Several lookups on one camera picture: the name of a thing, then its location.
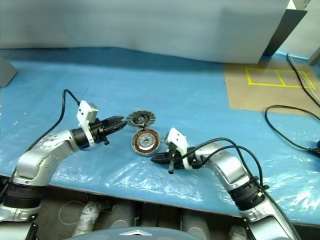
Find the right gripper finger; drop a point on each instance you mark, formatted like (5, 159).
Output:
(161, 161)
(161, 155)

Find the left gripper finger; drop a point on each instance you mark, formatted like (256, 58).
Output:
(115, 120)
(116, 127)

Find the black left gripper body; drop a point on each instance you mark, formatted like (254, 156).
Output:
(100, 130)

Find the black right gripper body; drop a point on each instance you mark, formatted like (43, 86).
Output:
(176, 161)

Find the silver finned motor rotor cap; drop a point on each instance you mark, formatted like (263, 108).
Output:
(150, 117)

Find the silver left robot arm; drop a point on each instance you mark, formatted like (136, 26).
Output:
(32, 160)

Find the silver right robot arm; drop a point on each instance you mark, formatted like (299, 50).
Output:
(230, 165)

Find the grey rounded cylinder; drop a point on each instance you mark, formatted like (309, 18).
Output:
(120, 215)
(195, 225)

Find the blue plastic table sheet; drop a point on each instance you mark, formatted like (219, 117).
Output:
(175, 87)

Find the white wrapped tube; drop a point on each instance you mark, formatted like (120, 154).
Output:
(87, 215)
(237, 232)

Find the blue-grey robot torso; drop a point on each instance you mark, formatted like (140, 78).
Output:
(112, 233)

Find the brown cardboard sheet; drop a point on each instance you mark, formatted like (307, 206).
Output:
(240, 100)

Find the white backdrop board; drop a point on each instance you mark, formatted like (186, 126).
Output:
(150, 25)

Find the grey metal box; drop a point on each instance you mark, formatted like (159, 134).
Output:
(6, 72)

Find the yellow tape rectangle marking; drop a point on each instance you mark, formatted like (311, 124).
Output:
(247, 76)

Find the black flat panel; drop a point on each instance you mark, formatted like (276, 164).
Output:
(285, 32)

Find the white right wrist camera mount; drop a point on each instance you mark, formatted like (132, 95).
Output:
(177, 138)

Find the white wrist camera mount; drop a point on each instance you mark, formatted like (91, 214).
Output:
(177, 138)
(83, 111)

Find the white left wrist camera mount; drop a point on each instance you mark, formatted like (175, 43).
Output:
(83, 111)

